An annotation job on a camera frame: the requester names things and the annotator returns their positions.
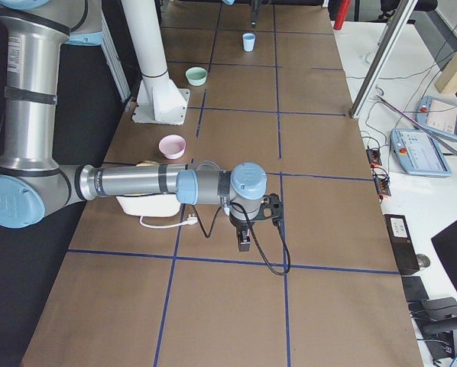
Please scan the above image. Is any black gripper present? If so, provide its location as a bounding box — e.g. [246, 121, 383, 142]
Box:
[229, 208, 265, 252]

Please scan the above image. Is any light blue cup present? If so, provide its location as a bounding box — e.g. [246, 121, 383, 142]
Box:
[242, 33, 256, 52]

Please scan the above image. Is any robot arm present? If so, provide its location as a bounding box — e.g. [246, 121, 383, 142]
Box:
[0, 22, 121, 256]

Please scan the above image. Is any pink bowl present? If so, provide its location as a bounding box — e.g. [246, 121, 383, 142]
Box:
[158, 135, 186, 160]

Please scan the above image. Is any black box with label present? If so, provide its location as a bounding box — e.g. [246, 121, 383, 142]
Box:
[384, 214, 420, 275]

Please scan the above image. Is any green bowl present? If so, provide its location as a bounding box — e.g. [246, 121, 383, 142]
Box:
[185, 67, 208, 86]

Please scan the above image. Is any teach pendant near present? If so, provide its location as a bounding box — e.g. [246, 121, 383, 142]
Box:
[390, 128, 452, 177]

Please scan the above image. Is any teach pendant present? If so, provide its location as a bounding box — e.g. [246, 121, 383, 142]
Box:
[416, 96, 457, 141]
[390, 128, 452, 177]

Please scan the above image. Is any teach pendant far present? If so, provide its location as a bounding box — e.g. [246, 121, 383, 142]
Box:
[416, 96, 457, 141]

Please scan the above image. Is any white pillar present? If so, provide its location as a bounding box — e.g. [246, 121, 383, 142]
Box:
[122, 0, 167, 82]

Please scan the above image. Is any red cylinder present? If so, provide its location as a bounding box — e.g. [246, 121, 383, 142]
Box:
[333, 0, 352, 31]

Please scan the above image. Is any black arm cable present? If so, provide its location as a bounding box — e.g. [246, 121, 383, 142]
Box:
[192, 202, 292, 276]

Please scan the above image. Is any white plug and cord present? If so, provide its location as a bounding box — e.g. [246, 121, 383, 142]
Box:
[139, 214, 199, 229]

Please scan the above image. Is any white pillar base plate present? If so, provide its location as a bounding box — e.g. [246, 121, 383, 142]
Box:
[132, 85, 190, 125]

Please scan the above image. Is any aluminium frame post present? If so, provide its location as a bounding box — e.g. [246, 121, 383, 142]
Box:
[349, 0, 418, 119]

